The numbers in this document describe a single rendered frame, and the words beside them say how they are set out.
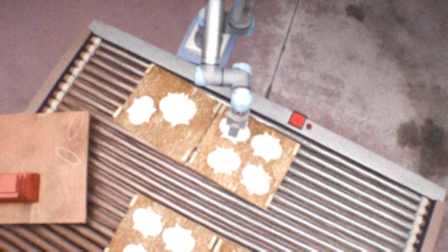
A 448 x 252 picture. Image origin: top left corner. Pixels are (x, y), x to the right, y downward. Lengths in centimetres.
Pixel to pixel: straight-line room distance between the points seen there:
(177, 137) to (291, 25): 176
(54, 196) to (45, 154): 20
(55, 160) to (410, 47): 292
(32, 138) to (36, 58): 155
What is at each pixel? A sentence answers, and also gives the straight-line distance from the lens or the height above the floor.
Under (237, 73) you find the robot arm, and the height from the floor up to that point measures 133.
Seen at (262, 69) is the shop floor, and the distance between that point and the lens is 297.
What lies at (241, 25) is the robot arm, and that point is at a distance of 178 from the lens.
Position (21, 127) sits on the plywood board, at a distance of 188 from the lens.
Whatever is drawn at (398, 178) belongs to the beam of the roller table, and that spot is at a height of 92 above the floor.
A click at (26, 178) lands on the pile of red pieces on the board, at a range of 167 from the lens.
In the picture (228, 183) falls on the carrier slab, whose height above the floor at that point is 94.
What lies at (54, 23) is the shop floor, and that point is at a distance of 342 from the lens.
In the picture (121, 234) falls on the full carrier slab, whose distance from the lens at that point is 174.
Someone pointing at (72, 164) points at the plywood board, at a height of 104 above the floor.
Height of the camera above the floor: 263
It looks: 72 degrees down
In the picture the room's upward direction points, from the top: 11 degrees clockwise
